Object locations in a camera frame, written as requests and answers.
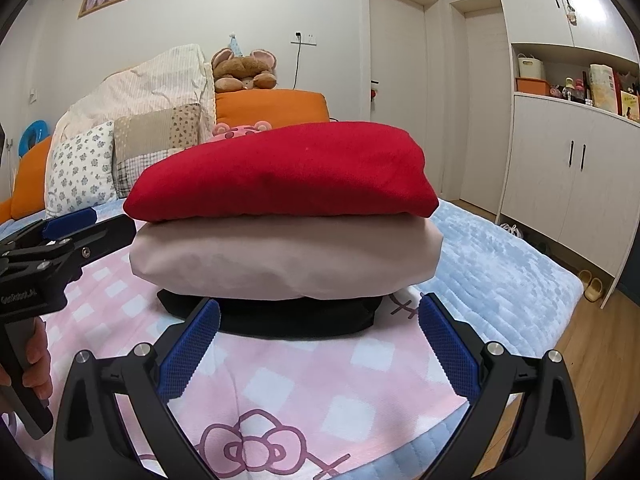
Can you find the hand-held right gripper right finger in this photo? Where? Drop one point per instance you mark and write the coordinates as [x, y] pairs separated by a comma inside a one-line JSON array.
[[450, 350]]

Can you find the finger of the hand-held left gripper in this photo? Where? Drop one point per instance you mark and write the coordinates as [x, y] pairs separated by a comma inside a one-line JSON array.
[[70, 221], [110, 235]]

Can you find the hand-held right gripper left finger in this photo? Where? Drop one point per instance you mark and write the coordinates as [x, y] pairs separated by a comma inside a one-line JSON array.
[[192, 350]]

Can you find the red sweater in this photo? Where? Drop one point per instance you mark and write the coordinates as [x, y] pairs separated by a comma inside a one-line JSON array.
[[280, 175]]

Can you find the person's left hand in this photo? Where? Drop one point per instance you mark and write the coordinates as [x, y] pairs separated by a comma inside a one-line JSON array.
[[40, 360]]

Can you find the white floral pillow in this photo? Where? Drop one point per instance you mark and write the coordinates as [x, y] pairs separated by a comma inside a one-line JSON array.
[[80, 170]]

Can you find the beige patchwork pillow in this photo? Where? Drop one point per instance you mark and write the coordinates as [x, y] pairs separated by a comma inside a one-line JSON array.
[[150, 145]]

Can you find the folded black garment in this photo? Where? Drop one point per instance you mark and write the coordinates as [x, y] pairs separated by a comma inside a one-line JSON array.
[[300, 317]]

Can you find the pink checked cartoon blanket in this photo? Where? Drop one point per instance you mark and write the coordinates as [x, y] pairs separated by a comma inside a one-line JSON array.
[[310, 385]]

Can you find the folded pink garment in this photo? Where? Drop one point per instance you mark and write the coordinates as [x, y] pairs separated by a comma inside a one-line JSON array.
[[280, 255]]

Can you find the yellow slipper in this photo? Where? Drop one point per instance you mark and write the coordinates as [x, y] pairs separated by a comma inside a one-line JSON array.
[[585, 278], [594, 291]]

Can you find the cream quilt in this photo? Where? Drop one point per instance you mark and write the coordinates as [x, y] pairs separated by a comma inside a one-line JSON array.
[[150, 80]]

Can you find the pink bear plush cushion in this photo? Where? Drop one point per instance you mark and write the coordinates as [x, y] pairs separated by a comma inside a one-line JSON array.
[[240, 131]]

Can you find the brown plush bear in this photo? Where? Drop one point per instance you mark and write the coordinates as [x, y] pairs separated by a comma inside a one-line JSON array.
[[240, 70]]

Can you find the white cabinet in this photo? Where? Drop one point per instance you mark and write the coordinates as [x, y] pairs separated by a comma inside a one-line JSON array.
[[550, 160]]

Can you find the blue party hat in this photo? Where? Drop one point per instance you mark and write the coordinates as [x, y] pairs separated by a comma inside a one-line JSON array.
[[235, 46]]

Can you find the white door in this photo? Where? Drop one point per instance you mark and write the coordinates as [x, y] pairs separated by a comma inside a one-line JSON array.
[[400, 60], [480, 110]]

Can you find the orange storage box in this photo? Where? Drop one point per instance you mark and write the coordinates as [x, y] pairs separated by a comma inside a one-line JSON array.
[[531, 86]]

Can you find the row of small bottles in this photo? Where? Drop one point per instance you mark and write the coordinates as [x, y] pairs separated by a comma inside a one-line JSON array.
[[570, 91]]

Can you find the white basket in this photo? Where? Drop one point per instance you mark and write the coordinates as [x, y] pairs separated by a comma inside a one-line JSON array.
[[531, 67]]

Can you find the white paper pack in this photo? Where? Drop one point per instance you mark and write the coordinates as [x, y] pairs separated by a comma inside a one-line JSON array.
[[604, 87]]

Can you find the small hanging charm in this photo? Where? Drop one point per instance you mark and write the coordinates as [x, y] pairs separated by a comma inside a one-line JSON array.
[[571, 10]]

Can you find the orange bed frame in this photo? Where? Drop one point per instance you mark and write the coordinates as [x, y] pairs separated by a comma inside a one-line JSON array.
[[270, 105]]

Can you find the white wall outlet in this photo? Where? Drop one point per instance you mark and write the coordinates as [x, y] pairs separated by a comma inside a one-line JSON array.
[[306, 38]]

